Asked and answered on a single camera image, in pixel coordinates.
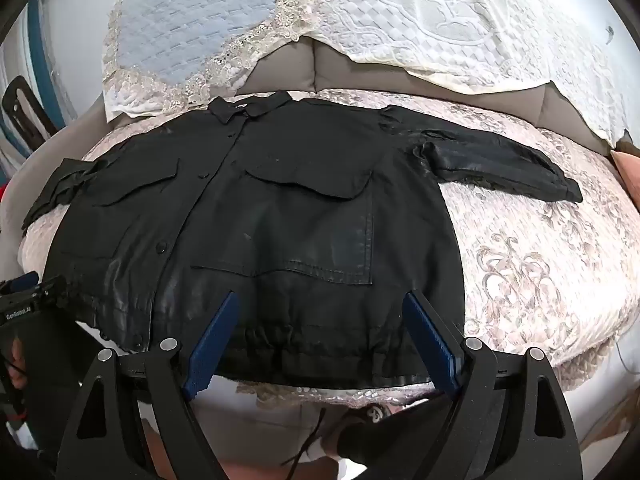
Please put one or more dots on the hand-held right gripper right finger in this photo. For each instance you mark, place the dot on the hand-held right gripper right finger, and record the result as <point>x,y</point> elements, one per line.
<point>430,341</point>

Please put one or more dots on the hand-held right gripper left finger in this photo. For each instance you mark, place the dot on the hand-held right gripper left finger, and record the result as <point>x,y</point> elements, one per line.
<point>215,341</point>

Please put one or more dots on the black leather jacket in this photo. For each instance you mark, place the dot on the black leather jacket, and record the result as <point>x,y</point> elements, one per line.
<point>280,220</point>

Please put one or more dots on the person's left hand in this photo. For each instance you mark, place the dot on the person's left hand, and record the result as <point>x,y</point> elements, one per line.
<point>16,362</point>

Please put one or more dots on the person's black shoe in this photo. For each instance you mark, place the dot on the person's black shoe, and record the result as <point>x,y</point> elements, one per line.
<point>385,440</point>

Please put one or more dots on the pink quilted sofa cover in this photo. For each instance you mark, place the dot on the pink quilted sofa cover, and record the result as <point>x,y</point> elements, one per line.
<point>525,260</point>

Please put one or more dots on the black folding stand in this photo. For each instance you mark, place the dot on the black folding stand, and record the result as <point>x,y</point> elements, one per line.
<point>22,105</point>

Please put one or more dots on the blue white striped panel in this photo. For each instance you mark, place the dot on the blue white striped panel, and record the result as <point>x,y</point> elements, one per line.
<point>35,50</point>

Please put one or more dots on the peach pillow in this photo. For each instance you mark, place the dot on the peach pillow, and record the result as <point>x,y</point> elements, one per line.
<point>628,166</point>

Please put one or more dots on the grey sofa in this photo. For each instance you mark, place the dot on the grey sofa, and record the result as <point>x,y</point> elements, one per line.
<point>330,70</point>

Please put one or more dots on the blue lace-trimmed sofa cover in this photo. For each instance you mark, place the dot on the blue lace-trimmed sofa cover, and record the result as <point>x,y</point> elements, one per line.
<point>190,25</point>

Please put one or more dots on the white lace sofa cover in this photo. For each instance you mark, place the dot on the white lace sofa cover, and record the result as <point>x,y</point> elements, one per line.
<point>450,10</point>

